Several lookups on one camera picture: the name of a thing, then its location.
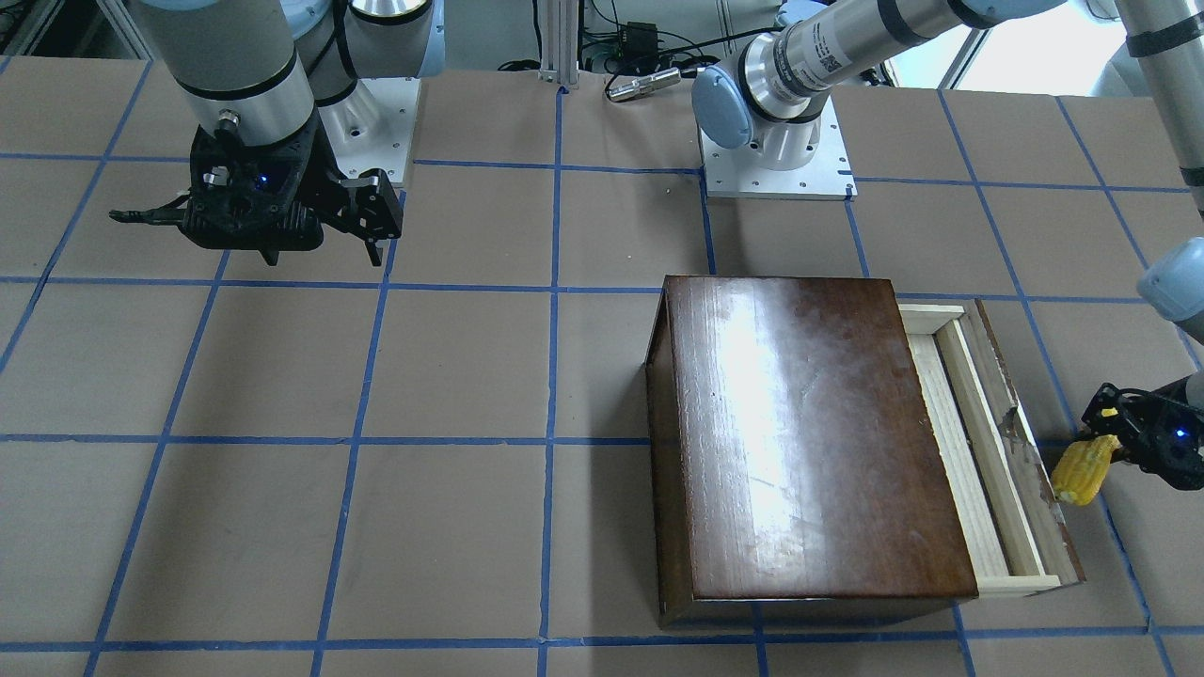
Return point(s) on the light wood drawer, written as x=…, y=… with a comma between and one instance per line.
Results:
x=1017, y=536

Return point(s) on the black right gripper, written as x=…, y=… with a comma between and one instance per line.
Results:
x=369, y=201

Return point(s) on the aluminium frame post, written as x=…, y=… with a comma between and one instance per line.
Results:
x=559, y=41

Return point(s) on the dark wooden drawer cabinet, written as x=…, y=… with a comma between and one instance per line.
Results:
x=795, y=469

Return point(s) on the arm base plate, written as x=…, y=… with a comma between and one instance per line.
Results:
x=373, y=127
x=794, y=161

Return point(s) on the yellow corn cob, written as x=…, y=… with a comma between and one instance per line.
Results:
x=1079, y=474

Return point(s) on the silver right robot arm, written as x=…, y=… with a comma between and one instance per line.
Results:
x=287, y=121

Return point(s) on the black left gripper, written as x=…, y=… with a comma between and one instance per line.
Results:
x=1106, y=405

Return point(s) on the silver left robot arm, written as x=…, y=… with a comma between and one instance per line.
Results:
x=779, y=83

